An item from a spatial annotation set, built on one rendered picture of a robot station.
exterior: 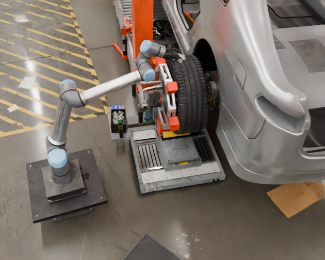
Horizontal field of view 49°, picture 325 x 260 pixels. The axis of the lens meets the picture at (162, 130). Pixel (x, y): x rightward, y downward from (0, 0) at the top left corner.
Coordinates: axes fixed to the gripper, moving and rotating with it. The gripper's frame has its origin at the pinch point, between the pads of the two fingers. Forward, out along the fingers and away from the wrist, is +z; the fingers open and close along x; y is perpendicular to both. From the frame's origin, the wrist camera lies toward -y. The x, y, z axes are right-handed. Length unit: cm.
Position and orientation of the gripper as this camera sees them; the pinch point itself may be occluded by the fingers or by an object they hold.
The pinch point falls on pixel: (184, 58)
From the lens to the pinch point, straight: 277.3
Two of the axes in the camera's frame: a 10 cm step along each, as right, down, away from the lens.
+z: 8.4, 1.7, 5.2
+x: 5.1, -6.0, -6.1
